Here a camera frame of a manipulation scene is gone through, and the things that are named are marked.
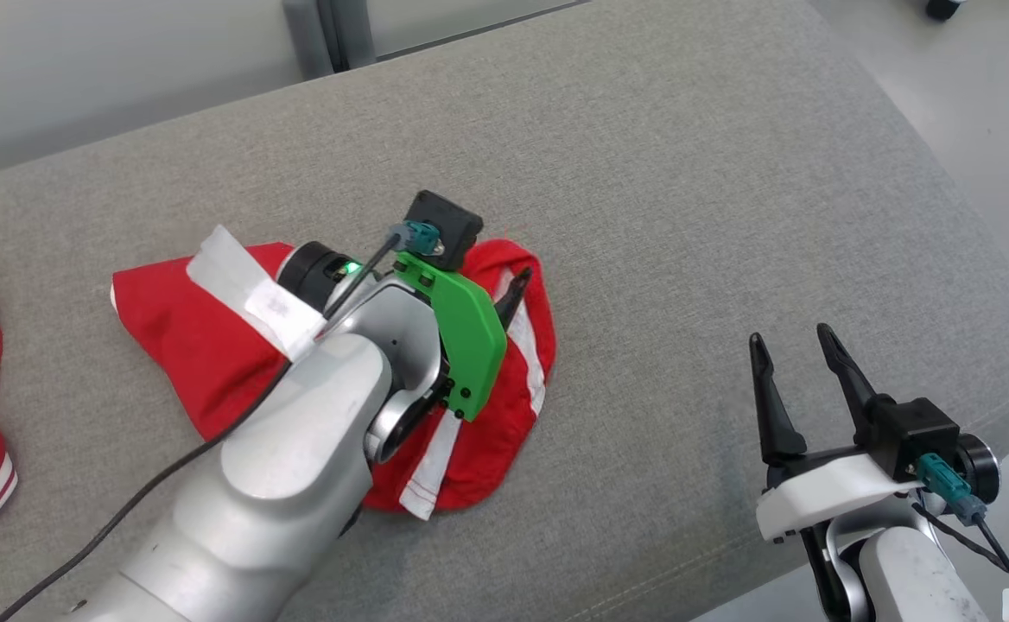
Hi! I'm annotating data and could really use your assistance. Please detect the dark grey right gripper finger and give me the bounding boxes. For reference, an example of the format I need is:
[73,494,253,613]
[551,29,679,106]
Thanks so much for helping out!
[747,333,809,465]
[815,324,894,435]

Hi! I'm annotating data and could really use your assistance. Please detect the grey partition post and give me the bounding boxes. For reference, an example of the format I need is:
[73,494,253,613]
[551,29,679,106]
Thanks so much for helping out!
[283,0,338,81]
[321,0,378,73]

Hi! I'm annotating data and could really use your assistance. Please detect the red shorts with white stripes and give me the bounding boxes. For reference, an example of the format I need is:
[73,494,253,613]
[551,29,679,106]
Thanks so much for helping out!
[111,238,557,522]

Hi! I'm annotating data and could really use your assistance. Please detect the grey fabric sofa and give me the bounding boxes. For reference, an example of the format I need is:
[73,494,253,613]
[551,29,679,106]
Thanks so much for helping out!
[0,0,1009,622]

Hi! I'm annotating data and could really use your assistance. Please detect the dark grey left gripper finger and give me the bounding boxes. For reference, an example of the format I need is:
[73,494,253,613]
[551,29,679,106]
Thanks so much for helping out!
[493,268,534,332]

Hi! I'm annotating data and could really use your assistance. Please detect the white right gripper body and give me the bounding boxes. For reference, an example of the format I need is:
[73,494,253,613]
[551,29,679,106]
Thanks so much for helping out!
[755,443,926,545]

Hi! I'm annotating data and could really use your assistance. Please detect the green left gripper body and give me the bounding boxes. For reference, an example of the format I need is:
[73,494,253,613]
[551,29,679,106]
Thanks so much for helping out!
[392,251,510,424]

